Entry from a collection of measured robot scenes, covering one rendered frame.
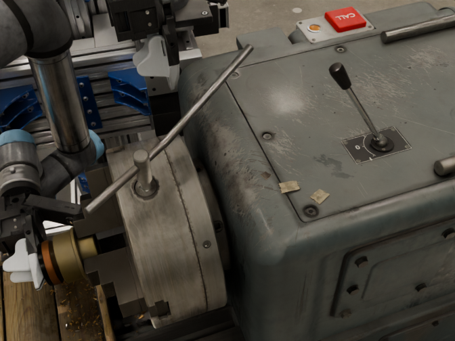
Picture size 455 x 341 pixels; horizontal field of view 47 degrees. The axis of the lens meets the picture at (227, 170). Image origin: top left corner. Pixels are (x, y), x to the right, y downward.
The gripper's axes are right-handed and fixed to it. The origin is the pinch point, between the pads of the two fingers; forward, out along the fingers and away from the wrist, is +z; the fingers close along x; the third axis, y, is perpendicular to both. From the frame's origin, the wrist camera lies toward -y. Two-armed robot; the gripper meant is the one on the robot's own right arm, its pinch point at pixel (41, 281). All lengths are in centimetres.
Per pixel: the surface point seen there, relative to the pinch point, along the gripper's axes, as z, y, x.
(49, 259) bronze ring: -1.4, -2.2, 3.2
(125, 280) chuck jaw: 6.2, -13.1, 2.7
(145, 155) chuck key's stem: 1.5, -20.5, 23.9
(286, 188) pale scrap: 8.8, -38.3, 17.8
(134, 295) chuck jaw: 9.4, -13.9, 2.9
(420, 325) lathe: 18, -68, -29
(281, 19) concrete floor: -211, -136, -108
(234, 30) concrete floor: -211, -105, -108
